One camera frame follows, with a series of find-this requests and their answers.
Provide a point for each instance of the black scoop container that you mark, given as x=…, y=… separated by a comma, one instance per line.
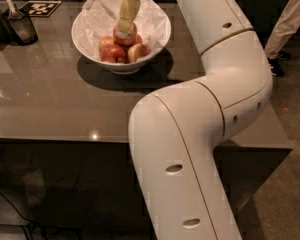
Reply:
x=20, y=25

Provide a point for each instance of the black striped sneaker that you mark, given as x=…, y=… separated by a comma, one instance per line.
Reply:
x=274, y=59

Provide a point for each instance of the black white marker tag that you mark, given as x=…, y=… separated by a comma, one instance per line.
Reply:
x=40, y=8

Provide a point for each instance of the white ceramic bowl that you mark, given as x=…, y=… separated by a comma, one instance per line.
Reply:
x=123, y=65

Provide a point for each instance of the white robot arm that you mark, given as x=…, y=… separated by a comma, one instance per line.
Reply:
x=173, y=131

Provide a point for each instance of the hidden back red apple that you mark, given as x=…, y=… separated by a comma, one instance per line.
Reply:
x=138, y=39

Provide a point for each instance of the white crumpled paper liner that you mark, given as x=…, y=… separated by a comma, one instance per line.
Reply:
x=153, y=20

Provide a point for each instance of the person leg beige trousers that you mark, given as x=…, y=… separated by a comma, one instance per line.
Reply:
x=287, y=25

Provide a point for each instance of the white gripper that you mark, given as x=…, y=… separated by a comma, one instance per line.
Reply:
x=128, y=12

